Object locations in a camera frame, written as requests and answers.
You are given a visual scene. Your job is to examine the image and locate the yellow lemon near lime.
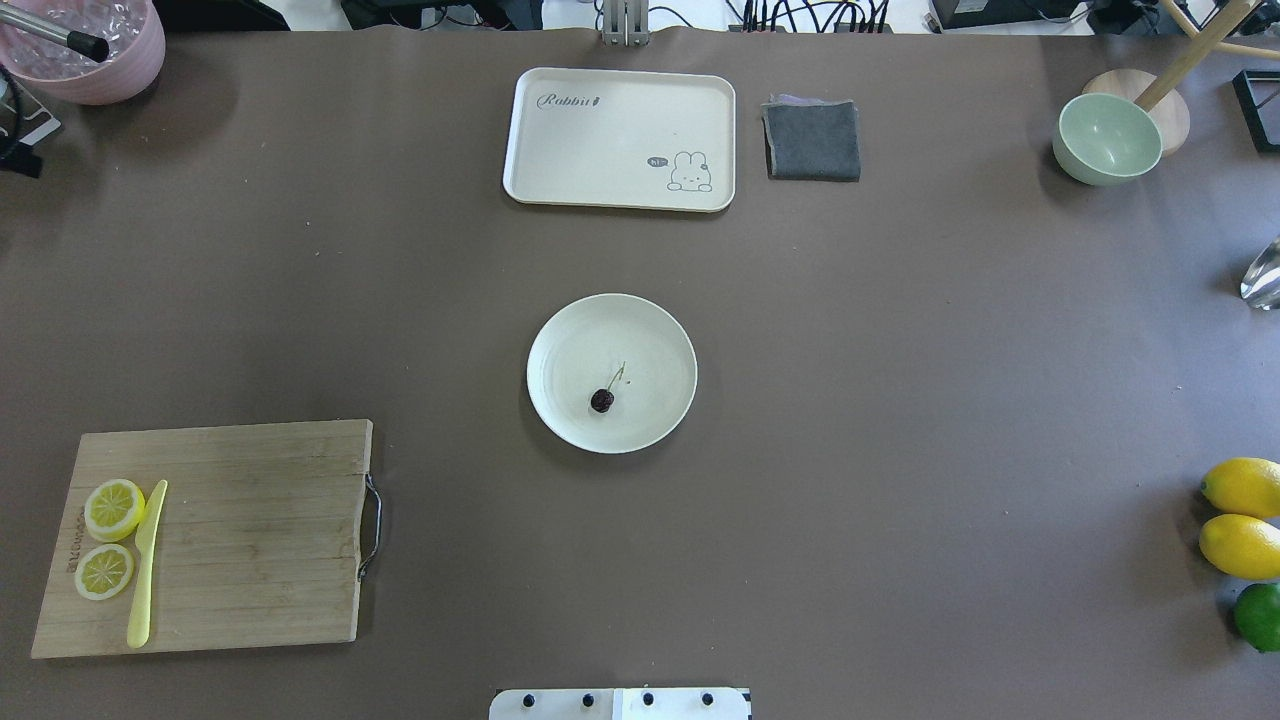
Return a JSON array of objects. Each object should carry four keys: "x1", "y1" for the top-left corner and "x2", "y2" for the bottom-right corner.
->
[{"x1": 1198, "y1": 514, "x2": 1279, "y2": 582}]

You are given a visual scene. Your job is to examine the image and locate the dark red cherry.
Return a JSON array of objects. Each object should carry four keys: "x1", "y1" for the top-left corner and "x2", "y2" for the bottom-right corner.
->
[{"x1": 589, "y1": 363, "x2": 626, "y2": 414}]

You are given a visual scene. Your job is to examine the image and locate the mint green bowl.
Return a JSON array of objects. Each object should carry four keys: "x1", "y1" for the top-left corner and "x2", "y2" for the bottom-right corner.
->
[{"x1": 1052, "y1": 94, "x2": 1164, "y2": 187}]

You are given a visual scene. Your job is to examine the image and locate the grey folded cloth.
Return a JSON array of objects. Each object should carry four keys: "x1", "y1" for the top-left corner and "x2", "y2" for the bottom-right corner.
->
[{"x1": 762, "y1": 94, "x2": 861, "y2": 182}]

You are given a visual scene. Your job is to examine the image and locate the cream round plate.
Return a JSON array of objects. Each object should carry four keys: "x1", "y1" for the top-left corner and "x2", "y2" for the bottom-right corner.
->
[{"x1": 526, "y1": 293, "x2": 699, "y2": 454}]

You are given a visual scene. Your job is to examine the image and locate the green lime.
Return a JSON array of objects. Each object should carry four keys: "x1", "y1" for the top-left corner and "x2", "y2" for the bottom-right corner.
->
[{"x1": 1231, "y1": 583, "x2": 1279, "y2": 653}]

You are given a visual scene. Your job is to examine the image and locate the yellow plastic knife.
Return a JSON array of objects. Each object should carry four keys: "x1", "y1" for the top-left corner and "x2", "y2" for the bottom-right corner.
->
[{"x1": 125, "y1": 479, "x2": 169, "y2": 650}]

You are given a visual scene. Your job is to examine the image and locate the black frame object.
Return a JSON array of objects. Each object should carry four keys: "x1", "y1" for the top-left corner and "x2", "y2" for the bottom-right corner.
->
[{"x1": 1231, "y1": 69, "x2": 1279, "y2": 154}]

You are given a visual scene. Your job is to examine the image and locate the metal tongs in ice bowl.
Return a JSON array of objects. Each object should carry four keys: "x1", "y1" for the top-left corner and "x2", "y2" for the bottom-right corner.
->
[{"x1": 1, "y1": 3, "x2": 110, "y2": 63}]

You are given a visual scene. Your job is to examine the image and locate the bamboo cutting board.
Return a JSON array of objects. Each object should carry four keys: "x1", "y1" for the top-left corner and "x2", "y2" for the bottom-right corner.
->
[{"x1": 31, "y1": 419, "x2": 374, "y2": 659}]

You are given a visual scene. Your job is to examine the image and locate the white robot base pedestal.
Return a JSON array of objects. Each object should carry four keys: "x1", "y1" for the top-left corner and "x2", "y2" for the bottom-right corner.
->
[{"x1": 488, "y1": 685, "x2": 753, "y2": 719}]

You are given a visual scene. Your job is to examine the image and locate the pink ice bowl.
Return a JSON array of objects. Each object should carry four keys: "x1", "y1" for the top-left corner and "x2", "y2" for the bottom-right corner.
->
[{"x1": 1, "y1": 1, "x2": 166, "y2": 105}]

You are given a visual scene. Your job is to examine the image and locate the cream rabbit tray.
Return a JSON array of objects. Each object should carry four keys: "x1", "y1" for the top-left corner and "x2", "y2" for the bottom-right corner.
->
[{"x1": 502, "y1": 67, "x2": 736, "y2": 213}]

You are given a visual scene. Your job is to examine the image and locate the yellow lemon outer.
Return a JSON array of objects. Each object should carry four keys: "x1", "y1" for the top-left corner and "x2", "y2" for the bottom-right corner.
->
[{"x1": 1199, "y1": 457, "x2": 1279, "y2": 519}]

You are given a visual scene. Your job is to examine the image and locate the white cup rack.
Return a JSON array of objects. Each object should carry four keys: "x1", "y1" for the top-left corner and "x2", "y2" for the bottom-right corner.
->
[{"x1": 1, "y1": 77, "x2": 61, "y2": 151}]

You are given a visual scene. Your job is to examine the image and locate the shiny metal scoop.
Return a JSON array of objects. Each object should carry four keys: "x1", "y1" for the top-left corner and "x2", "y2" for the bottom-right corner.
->
[{"x1": 1239, "y1": 237, "x2": 1280, "y2": 311}]

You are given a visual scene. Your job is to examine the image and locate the lower lemon slice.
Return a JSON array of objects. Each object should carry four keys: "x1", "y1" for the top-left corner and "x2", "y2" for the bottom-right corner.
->
[{"x1": 73, "y1": 543, "x2": 134, "y2": 601}]

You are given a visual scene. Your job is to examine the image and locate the round wooden stand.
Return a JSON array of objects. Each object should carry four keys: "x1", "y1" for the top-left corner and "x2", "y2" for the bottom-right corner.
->
[{"x1": 1082, "y1": 1, "x2": 1277, "y2": 158}]

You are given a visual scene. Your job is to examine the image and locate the lemon slice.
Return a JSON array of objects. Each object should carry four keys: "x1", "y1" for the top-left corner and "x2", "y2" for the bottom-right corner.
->
[
  {"x1": 73, "y1": 543, "x2": 134, "y2": 601},
  {"x1": 83, "y1": 478, "x2": 146, "y2": 543}
]

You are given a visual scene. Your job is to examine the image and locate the upper lemon slice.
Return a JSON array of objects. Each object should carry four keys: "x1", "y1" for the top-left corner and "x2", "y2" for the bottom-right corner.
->
[{"x1": 83, "y1": 478, "x2": 146, "y2": 543}]

